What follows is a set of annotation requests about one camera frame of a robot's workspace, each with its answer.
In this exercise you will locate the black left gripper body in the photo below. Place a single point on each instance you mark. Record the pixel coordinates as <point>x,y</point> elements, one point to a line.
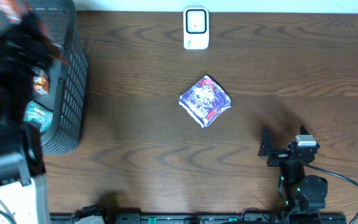
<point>17,40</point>

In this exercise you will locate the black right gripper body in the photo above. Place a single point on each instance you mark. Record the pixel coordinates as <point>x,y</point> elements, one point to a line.
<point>279,157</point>

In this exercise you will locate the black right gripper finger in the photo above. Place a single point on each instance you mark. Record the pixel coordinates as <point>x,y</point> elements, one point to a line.
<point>266,143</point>
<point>303,130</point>

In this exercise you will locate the small orange white box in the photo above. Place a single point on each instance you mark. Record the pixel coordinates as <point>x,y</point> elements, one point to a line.
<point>41,82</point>

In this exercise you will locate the teal candy packet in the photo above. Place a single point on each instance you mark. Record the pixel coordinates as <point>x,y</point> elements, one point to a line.
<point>37,113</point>

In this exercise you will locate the purple snack packet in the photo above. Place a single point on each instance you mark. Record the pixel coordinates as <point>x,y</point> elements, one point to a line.
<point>205,101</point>

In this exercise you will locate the red orange snack bar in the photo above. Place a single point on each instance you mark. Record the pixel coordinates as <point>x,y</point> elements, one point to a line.
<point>8,9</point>

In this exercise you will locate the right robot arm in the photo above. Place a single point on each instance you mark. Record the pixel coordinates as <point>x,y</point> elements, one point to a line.
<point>304,194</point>

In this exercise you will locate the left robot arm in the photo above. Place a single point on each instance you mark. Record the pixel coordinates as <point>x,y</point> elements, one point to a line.
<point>23,183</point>

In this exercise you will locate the white barcode scanner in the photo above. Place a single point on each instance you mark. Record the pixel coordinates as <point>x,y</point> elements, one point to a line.
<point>195,28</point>

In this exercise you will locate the grey plastic mesh basket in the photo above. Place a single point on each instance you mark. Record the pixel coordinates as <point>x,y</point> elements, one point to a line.
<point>67,79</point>

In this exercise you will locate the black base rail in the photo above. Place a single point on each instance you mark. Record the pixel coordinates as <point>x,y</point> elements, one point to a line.
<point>135,218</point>

